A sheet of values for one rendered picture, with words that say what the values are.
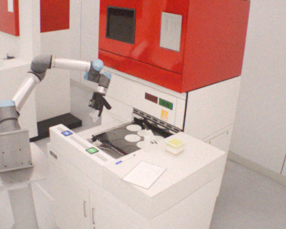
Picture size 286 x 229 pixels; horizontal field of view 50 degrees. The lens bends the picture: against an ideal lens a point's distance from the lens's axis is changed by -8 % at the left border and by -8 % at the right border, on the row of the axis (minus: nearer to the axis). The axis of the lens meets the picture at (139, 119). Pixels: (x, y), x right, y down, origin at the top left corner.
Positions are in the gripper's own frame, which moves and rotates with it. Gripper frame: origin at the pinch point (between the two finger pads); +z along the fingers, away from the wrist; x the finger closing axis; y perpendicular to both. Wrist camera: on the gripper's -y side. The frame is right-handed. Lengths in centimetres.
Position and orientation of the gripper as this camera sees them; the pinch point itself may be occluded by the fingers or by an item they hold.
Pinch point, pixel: (95, 121)
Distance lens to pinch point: 236.9
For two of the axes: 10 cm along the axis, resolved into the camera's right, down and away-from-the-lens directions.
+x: 6.2, 1.5, -7.7
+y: -7.4, -2.4, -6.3
